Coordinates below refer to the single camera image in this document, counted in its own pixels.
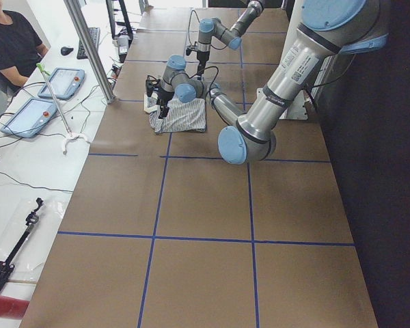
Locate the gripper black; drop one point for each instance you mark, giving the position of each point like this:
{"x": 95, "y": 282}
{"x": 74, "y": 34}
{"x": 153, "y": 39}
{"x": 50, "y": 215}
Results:
{"x": 201, "y": 60}
{"x": 162, "y": 99}

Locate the navy white striped polo shirt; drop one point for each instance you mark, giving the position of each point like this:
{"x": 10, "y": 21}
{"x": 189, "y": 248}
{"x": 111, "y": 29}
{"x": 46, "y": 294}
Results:
{"x": 190, "y": 116}

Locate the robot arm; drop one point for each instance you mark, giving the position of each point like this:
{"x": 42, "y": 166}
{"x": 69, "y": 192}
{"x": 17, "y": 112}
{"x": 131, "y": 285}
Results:
{"x": 326, "y": 28}
{"x": 210, "y": 28}

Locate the white grabber stick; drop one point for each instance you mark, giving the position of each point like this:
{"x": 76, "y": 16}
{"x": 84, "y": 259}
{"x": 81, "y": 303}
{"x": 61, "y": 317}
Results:
{"x": 71, "y": 136}

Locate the far blue teach pendant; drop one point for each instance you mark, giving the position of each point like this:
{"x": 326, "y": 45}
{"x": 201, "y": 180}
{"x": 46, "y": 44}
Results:
{"x": 66, "y": 81}

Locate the blue teach pendant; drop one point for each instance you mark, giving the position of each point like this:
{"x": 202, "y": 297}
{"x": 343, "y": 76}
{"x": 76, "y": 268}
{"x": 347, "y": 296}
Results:
{"x": 30, "y": 118}
{"x": 66, "y": 81}

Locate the black computer mouse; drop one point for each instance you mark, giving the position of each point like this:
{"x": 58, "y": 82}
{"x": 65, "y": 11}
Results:
{"x": 65, "y": 50}

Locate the near blue teach pendant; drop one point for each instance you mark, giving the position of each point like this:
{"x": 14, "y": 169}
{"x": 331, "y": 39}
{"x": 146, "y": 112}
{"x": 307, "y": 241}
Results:
{"x": 30, "y": 118}

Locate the person in black shirt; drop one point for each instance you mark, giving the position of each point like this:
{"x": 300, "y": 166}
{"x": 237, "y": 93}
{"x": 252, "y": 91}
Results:
{"x": 21, "y": 48}

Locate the black tripod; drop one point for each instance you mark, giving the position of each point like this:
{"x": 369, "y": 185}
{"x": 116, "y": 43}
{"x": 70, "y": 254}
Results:
{"x": 6, "y": 266}

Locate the red cylinder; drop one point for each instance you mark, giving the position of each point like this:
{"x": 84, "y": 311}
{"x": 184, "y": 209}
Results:
{"x": 12, "y": 308}

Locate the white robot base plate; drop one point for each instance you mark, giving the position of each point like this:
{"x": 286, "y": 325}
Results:
{"x": 292, "y": 111}

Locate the aluminium frame post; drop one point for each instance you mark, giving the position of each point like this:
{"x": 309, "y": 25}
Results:
{"x": 81, "y": 27}

